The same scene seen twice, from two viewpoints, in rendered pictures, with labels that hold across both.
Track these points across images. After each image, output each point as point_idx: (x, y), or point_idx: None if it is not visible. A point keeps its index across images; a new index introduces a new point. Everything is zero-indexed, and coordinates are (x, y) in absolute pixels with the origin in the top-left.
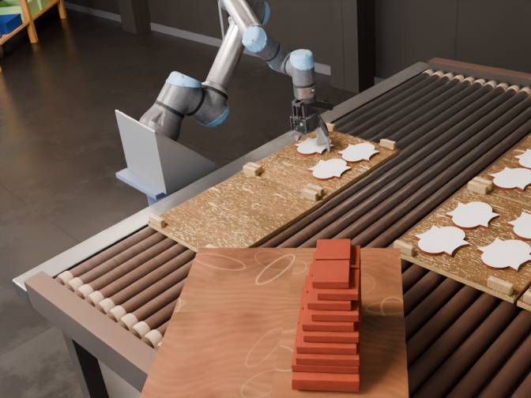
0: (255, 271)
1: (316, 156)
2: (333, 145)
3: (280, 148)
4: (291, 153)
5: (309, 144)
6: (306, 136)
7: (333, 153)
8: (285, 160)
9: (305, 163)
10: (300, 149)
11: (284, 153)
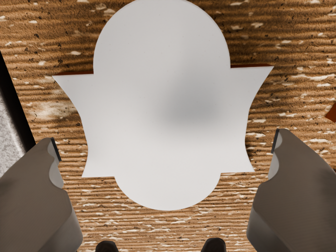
0: None
1: (235, 178)
2: (271, 68)
3: (13, 158)
4: (126, 208)
5: (135, 137)
6: (2, 35)
7: (292, 118)
8: (153, 247)
9: (227, 228)
10: (147, 196)
11: (102, 221)
